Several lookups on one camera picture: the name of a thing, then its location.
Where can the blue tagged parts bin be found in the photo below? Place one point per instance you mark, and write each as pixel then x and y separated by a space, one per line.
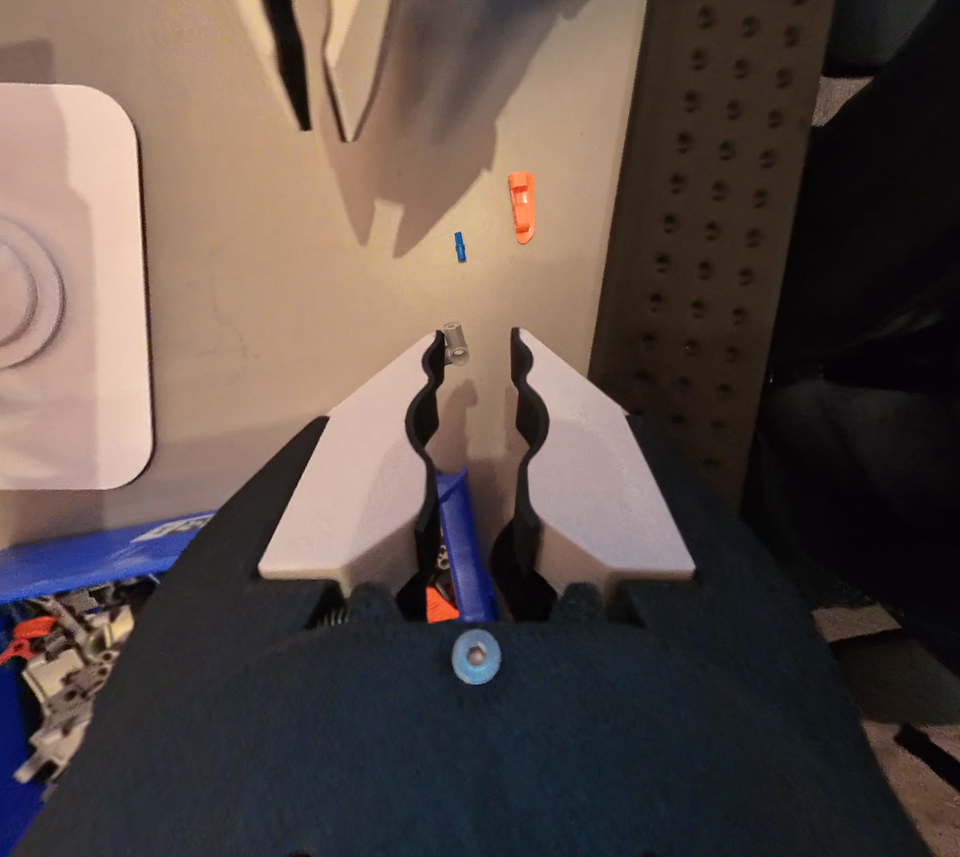
pixel 75 557

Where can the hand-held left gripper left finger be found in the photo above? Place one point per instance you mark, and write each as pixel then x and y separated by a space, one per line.
pixel 345 497

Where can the pile of building-block parts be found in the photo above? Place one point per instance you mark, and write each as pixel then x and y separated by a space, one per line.
pixel 67 662

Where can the small grey connector piece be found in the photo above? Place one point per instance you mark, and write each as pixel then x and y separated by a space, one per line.
pixel 456 343

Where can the blue connector pin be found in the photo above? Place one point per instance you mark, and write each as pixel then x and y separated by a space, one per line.
pixel 460 246

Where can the orange brick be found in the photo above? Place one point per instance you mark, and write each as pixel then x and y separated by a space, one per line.
pixel 521 204

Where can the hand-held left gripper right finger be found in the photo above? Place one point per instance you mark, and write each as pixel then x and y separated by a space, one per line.
pixel 607 497

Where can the black perforated board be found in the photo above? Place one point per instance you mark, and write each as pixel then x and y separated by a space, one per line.
pixel 727 159

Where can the white wooden book stand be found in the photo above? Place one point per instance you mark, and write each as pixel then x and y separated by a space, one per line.
pixel 67 272

